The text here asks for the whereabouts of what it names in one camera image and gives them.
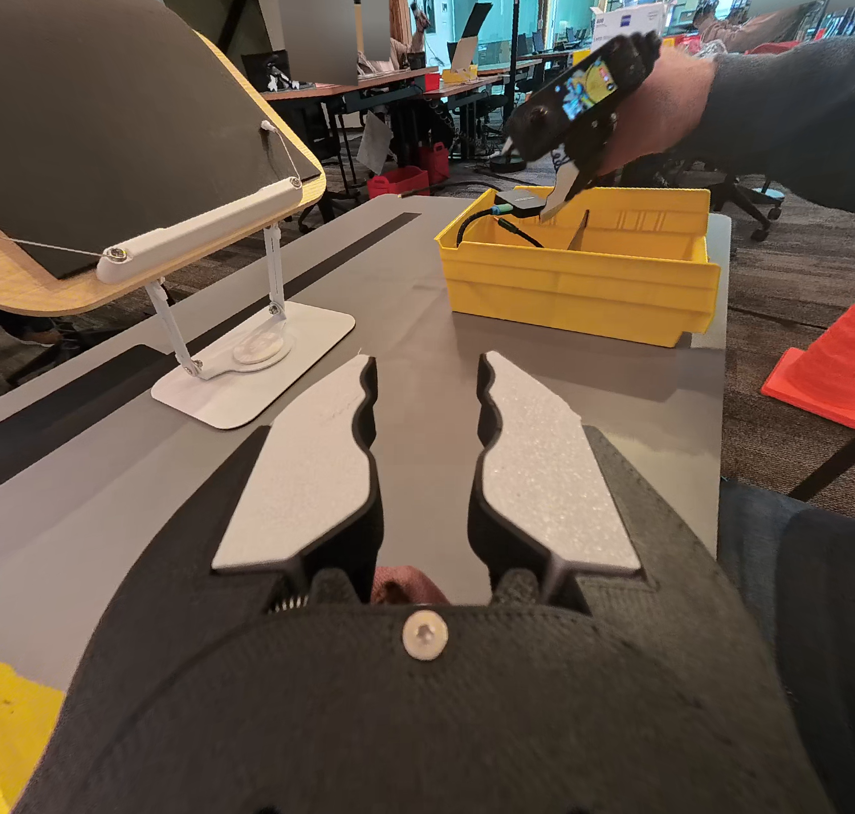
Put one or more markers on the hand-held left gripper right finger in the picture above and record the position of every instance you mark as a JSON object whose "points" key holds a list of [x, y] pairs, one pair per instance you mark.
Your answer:
{"points": [[555, 494]]}

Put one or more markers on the background wooden desk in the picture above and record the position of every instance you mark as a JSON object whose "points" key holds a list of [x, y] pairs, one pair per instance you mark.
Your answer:
{"points": [[334, 89]]}

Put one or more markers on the red plastic bin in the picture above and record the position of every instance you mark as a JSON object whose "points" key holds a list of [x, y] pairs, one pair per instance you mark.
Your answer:
{"points": [[398, 181], [436, 162]]}

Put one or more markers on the white printed carton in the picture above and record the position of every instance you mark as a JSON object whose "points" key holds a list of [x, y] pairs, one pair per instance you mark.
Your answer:
{"points": [[628, 23]]}

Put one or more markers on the orange traffic cone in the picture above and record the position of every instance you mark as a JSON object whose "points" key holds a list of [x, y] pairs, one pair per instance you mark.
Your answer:
{"points": [[815, 373]]}

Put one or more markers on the dark monitor with wooden back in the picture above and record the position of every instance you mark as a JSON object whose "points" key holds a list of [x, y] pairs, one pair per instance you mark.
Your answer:
{"points": [[120, 120]]}

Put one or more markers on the person's right forearm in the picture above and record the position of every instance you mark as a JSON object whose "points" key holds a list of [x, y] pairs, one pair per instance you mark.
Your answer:
{"points": [[788, 106]]}

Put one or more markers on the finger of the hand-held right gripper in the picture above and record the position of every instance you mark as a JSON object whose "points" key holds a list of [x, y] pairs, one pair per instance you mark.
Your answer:
{"points": [[567, 186]]}

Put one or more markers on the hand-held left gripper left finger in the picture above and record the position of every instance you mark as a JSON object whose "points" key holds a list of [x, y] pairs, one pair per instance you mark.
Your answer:
{"points": [[301, 494]]}

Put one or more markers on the person's right hand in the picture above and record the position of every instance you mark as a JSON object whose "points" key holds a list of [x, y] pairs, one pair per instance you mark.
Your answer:
{"points": [[661, 106]]}

